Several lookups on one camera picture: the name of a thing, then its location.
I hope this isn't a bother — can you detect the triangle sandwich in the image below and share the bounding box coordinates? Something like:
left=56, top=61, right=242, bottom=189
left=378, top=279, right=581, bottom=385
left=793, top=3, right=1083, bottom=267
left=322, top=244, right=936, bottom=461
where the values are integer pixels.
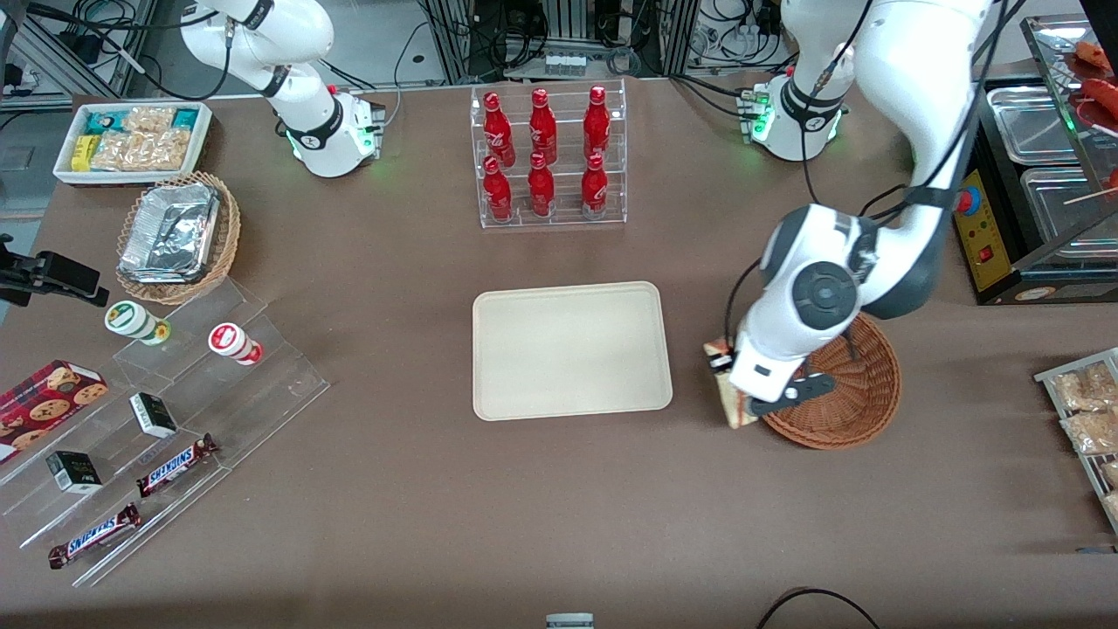
left=703, top=339, right=761, bottom=431

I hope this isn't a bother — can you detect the dark brown wicker basket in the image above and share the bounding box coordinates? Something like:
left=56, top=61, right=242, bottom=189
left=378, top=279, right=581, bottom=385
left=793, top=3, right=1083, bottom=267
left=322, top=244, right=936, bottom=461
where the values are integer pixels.
left=758, top=313, right=902, bottom=451

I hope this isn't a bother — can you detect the cream plastic tray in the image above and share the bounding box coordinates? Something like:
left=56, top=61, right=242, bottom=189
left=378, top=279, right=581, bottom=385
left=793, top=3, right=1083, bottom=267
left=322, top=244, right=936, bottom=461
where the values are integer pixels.
left=473, top=281, right=673, bottom=422

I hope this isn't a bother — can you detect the light tan wicker basket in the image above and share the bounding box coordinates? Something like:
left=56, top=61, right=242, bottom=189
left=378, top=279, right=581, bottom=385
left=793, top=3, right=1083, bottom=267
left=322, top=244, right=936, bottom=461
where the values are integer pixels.
left=116, top=170, right=242, bottom=307

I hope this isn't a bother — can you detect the tray of packaged pastries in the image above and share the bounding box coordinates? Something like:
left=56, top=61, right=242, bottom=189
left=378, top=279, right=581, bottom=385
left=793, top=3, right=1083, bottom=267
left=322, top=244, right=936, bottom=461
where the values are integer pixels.
left=1035, top=348, right=1118, bottom=534

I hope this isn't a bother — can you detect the green lid yoghurt cup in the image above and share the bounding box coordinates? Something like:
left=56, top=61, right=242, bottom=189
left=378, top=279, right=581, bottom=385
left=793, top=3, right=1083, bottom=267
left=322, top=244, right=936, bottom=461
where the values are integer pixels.
left=105, top=300, right=171, bottom=347

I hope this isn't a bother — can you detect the silver foil pouch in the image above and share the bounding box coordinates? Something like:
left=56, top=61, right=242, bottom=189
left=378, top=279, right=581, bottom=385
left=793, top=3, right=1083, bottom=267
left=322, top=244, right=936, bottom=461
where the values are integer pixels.
left=140, top=181, right=222, bottom=219
left=120, top=185, right=219, bottom=285

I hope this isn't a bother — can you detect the white rectangular snack bin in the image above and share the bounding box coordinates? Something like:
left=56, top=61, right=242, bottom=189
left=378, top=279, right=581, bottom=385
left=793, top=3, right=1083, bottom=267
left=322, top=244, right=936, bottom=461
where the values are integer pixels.
left=52, top=100, right=213, bottom=187

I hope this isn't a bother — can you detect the red tartan cookie box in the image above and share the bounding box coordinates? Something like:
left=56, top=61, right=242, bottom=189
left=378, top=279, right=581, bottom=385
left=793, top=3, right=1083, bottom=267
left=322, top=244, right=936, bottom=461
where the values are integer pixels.
left=0, top=360, right=110, bottom=464

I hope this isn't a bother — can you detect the clear cracker bag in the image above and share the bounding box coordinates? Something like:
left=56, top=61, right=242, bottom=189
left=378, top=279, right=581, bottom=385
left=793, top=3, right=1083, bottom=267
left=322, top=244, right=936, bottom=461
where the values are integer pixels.
left=92, top=131, right=145, bottom=171
left=122, top=107, right=176, bottom=136
left=140, top=129, right=191, bottom=171

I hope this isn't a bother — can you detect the small black box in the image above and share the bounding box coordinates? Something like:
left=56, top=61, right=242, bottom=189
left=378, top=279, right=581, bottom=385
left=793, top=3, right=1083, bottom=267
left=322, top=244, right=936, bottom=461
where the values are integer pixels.
left=45, top=451, right=103, bottom=495
left=129, top=392, right=178, bottom=439

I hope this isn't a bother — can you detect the red lid yoghurt cup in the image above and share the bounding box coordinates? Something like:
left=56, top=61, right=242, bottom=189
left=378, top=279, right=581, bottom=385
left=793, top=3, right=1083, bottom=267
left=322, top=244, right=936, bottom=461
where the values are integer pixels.
left=208, top=322, right=264, bottom=366

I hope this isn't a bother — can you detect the clear acrylic stepped shelf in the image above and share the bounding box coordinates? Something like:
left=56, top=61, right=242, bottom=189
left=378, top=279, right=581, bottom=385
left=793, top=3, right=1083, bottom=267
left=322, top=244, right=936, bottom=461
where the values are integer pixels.
left=112, top=278, right=331, bottom=473
left=0, top=376, right=232, bottom=588

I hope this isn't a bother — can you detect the Snickers chocolate bar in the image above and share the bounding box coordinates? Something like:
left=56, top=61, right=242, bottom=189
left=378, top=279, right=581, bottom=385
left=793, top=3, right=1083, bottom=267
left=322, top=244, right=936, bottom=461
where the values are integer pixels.
left=137, top=434, right=219, bottom=497
left=48, top=504, right=142, bottom=569

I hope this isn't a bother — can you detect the red cola bottle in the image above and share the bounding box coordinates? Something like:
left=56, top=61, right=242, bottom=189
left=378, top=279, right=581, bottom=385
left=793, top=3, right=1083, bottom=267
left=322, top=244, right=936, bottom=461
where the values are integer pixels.
left=528, top=87, right=559, bottom=165
left=580, top=153, right=610, bottom=219
left=583, top=85, right=612, bottom=160
left=528, top=151, right=557, bottom=218
left=483, top=91, right=516, bottom=167
left=483, top=156, right=514, bottom=224

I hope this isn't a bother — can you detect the clear acrylic bottle rack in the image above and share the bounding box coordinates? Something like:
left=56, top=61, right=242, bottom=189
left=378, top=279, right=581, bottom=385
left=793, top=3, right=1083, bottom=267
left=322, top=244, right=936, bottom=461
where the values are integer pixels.
left=470, top=79, right=628, bottom=230

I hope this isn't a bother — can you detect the black food warmer appliance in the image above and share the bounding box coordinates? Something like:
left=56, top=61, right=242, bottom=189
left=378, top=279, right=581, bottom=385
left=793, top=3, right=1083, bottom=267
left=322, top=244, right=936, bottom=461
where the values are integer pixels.
left=950, top=13, right=1118, bottom=307

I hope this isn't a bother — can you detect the steel warmer pan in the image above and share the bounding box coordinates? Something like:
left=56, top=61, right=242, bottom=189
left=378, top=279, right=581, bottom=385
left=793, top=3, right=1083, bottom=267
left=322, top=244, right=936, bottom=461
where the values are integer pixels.
left=987, top=86, right=1081, bottom=167
left=1020, top=166, right=1118, bottom=247

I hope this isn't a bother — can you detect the aluminium equipment rack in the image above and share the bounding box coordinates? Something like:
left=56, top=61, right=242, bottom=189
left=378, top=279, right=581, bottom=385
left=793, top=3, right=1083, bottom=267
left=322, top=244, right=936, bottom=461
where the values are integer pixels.
left=424, top=0, right=700, bottom=81

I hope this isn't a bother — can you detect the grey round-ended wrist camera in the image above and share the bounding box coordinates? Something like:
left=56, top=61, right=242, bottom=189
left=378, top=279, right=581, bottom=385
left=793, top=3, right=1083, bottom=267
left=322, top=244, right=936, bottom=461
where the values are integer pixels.
left=749, top=374, right=837, bottom=418

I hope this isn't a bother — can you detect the aluminium frame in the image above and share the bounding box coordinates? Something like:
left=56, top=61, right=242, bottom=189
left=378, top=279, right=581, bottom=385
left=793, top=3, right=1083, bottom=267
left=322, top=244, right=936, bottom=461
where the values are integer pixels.
left=0, top=0, right=162, bottom=110

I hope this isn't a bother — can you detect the black cable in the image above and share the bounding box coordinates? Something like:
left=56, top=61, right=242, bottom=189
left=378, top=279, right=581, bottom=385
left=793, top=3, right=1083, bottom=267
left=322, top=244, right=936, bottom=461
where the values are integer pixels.
left=756, top=587, right=883, bottom=629

